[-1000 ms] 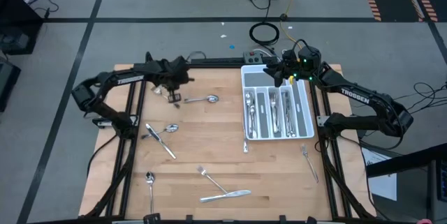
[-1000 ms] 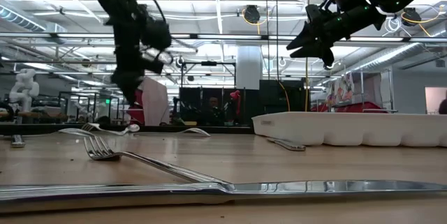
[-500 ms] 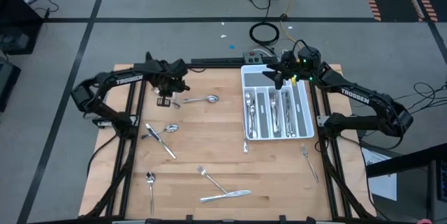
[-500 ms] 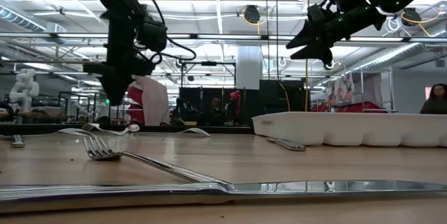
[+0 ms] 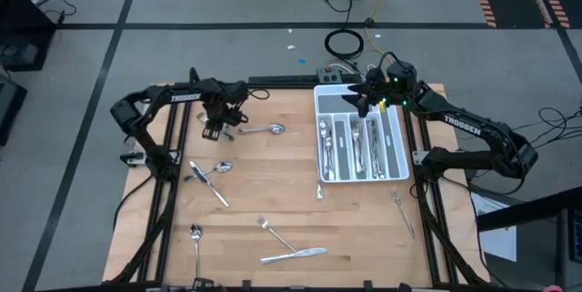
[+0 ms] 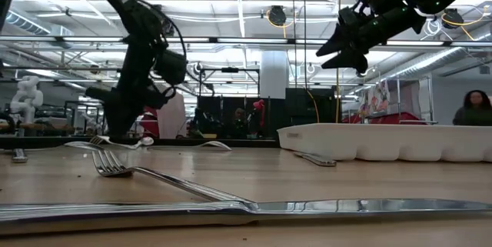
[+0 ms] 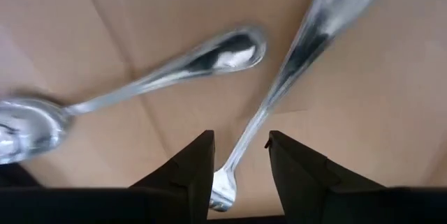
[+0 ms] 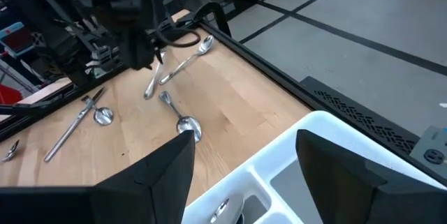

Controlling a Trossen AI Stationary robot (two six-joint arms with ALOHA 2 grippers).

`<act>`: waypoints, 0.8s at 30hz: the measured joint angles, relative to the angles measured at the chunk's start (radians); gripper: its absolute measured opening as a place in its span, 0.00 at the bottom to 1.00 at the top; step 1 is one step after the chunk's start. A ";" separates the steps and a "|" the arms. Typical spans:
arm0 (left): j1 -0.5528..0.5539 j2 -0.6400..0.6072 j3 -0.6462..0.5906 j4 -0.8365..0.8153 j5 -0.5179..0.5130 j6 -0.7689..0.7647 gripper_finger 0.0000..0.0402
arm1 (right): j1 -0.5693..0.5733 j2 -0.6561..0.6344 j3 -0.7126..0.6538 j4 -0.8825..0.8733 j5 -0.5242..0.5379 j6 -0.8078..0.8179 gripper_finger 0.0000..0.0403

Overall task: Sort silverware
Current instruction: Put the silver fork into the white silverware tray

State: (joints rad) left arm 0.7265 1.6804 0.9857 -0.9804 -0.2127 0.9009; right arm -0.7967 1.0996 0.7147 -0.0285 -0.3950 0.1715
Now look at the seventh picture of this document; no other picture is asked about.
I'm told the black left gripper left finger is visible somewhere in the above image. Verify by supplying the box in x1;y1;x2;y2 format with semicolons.
129;130;216;224

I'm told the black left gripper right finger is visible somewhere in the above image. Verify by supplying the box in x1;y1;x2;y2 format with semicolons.
265;130;385;224

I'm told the silver metal spoon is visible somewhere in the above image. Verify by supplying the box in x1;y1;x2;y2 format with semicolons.
0;27;268;165

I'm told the silver metal fork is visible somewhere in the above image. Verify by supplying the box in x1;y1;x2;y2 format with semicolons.
208;0;385;213

